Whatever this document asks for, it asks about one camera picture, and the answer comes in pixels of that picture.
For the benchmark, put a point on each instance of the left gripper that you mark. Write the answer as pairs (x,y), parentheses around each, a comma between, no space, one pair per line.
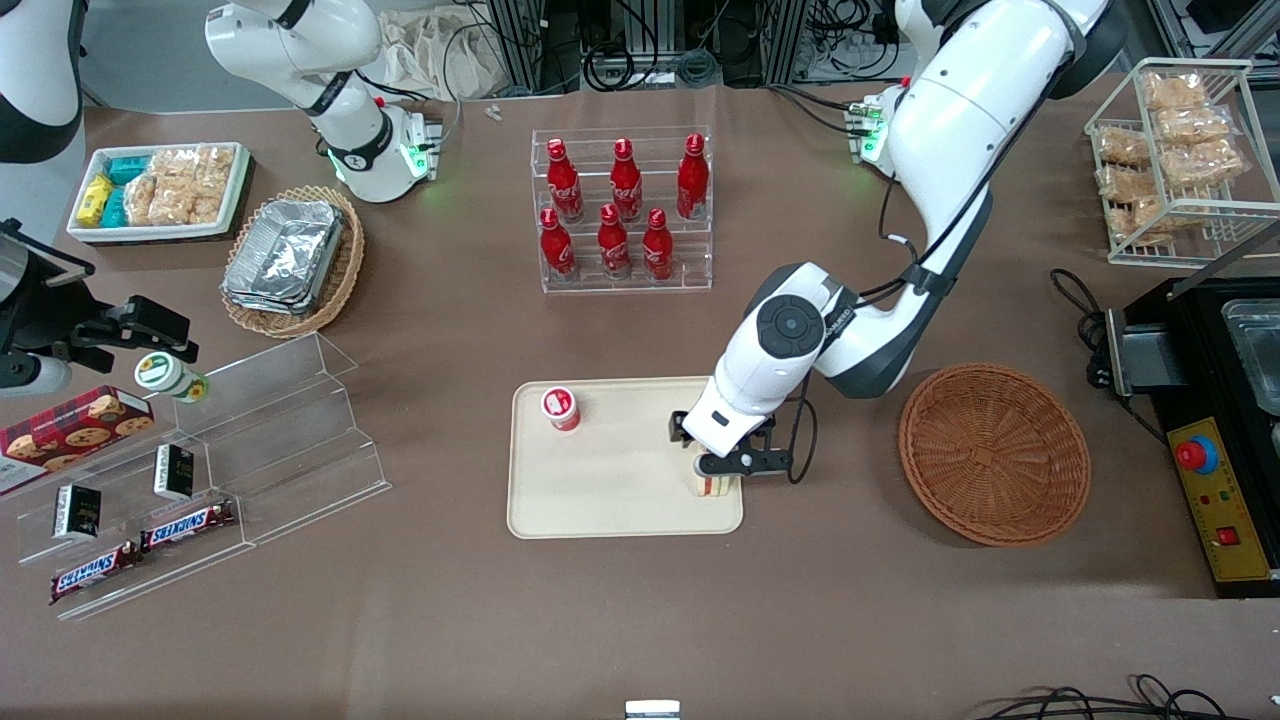
(676,427)

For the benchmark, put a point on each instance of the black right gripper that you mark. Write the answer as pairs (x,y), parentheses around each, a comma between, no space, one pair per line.
(50,322)

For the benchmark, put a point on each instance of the triangle sandwich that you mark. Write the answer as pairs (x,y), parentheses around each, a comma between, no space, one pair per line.
(716,487)

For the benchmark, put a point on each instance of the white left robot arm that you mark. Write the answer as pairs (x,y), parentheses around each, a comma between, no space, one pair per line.
(950,120)

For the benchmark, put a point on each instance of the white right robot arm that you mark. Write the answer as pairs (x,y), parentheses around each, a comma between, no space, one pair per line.
(290,40)

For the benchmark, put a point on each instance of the beige plastic tray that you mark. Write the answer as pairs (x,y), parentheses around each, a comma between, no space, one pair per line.
(620,500)

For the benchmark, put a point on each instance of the aluminium foil tray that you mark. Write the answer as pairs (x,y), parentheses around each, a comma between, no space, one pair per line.
(285,250)
(262,300)

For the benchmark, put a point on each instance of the light wicker basket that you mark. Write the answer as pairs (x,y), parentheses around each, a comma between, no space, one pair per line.
(345,270)

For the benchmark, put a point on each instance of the brown wicker basket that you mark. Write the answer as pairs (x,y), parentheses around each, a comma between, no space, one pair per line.
(995,455)

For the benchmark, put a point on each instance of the green sunflower yogurt cup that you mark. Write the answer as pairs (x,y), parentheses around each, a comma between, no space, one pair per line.
(165,373)

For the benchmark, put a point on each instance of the teal snack packet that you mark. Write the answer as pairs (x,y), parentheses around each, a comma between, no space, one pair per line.
(116,208)
(128,168)

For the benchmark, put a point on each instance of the clear-wrapped cracker snack pack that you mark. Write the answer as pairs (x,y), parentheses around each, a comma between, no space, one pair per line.
(1124,146)
(178,205)
(1205,162)
(1173,90)
(1195,125)
(143,202)
(216,168)
(1126,185)
(176,162)
(1155,218)

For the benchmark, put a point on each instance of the red tartan cookie box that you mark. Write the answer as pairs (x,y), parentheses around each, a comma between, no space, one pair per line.
(70,432)

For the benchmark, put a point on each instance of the yellow snack packet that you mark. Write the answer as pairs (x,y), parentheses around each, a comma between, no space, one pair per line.
(95,200)

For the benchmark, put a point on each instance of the small black white box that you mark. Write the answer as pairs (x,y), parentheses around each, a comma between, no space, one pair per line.
(175,472)
(77,512)

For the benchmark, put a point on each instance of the white plastic snack bin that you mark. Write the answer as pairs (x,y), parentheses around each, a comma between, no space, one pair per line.
(238,200)

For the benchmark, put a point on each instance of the red white yogurt cup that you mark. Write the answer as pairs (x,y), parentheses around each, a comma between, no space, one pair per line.
(560,405)

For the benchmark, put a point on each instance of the clear acrylic bottle rack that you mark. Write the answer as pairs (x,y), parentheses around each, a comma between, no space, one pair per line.
(690,250)

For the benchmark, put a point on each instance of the clear acrylic stepped display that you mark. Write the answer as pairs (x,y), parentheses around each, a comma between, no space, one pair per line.
(280,440)

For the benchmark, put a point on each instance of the red cola bottle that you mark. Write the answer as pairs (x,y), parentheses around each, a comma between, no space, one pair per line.
(657,247)
(692,180)
(556,248)
(613,243)
(564,185)
(626,182)

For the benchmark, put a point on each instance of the Snickers chocolate bar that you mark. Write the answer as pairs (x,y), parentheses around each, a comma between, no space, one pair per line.
(190,525)
(95,572)

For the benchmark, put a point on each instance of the small white block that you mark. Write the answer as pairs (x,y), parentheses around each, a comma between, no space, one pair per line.
(652,711)

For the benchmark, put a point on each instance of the white cloth bag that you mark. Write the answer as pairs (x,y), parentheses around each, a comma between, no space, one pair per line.
(430,50)

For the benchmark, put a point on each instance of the red emergency stop button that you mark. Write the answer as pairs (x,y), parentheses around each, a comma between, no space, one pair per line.
(1197,455)

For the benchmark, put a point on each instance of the black countertop appliance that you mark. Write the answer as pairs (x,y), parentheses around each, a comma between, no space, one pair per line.
(1200,340)

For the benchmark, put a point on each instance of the black yellow control box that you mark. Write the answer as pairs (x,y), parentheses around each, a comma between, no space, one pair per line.
(1225,520)

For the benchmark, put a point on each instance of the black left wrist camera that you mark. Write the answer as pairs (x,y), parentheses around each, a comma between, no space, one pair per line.
(745,464)

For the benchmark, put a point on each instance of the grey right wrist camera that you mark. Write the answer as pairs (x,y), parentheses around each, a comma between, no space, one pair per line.
(35,377)

